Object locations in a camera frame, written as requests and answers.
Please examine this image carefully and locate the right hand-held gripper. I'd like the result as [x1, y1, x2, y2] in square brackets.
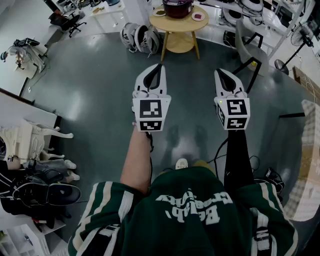
[213, 68, 252, 131]

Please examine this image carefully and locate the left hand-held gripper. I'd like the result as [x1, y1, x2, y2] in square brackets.
[131, 63, 172, 133]

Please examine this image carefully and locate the dark red rice cooker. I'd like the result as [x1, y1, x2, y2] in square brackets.
[161, 0, 195, 19]

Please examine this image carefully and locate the person's left forearm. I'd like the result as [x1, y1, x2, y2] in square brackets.
[120, 124, 154, 196]

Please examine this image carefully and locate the person's right forearm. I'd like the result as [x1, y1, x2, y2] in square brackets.
[223, 129, 256, 192]

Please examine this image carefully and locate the grey chair with black legs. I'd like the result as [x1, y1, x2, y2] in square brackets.
[231, 19, 270, 94]

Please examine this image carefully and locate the round wooden side table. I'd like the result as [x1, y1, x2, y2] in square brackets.
[149, 4, 210, 62]

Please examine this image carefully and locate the white plate with red food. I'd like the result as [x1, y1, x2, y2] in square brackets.
[191, 11, 207, 22]

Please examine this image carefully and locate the white desk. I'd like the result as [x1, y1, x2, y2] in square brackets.
[88, 1, 130, 28]

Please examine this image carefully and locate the person's white shoe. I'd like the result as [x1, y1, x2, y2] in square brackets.
[174, 157, 189, 171]

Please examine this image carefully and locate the black standing fan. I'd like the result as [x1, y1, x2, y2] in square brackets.
[274, 20, 316, 76]

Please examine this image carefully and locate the black power adapter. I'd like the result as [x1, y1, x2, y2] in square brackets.
[254, 166, 286, 199]

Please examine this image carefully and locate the black office chair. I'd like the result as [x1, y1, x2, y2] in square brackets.
[49, 11, 87, 39]

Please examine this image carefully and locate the white table with dark edge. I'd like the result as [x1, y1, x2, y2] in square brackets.
[0, 87, 63, 132]

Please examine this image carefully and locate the white ornate chair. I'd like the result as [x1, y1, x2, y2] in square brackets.
[0, 119, 75, 161]

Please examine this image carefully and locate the green striped jersey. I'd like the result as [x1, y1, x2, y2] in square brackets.
[67, 166, 300, 256]

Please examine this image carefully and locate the pile of black gear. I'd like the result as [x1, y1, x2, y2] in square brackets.
[0, 159, 82, 221]

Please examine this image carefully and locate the thin black cord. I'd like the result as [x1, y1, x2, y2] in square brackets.
[145, 131, 154, 191]

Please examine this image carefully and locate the desk equipment with cables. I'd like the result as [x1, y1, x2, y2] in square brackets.
[0, 37, 48, 74]

